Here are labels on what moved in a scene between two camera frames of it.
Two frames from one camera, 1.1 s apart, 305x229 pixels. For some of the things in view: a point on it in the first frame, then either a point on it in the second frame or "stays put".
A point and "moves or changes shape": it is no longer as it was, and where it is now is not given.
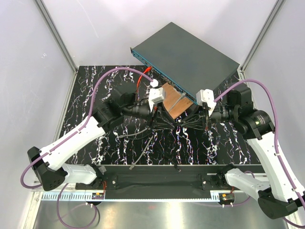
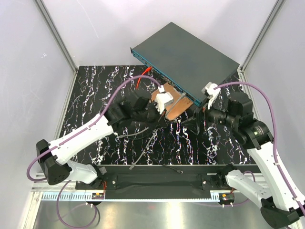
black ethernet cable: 173,131 moves or changes shape
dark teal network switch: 184,61 stays put
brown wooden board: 174,103 stays put
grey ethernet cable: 122,136 stays put
